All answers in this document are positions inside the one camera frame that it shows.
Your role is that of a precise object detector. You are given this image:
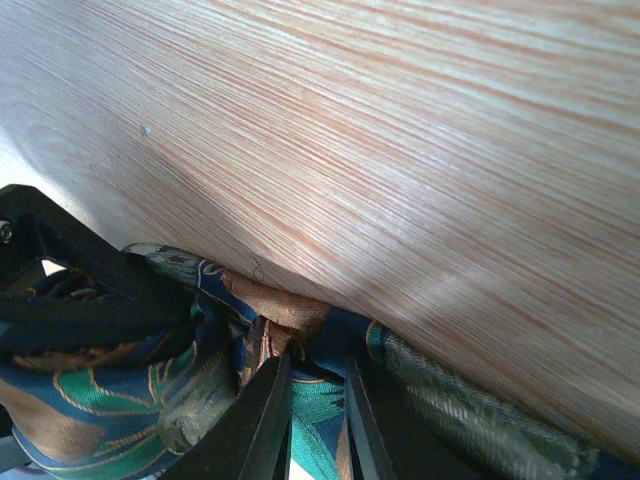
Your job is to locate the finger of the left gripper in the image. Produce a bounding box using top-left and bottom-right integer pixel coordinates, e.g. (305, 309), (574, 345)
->
(1, 294), (193, 350)
(1, 185), (192, 320)

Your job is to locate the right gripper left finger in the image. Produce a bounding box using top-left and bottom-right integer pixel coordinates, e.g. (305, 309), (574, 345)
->
(162, 354), (292, 480)

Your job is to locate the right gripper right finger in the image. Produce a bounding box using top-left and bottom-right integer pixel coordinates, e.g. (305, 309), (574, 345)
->
(345, 357), (480, 480)

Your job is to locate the brown teal patterned tie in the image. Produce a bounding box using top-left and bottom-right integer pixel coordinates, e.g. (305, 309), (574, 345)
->
(1, 244), (639, 479)

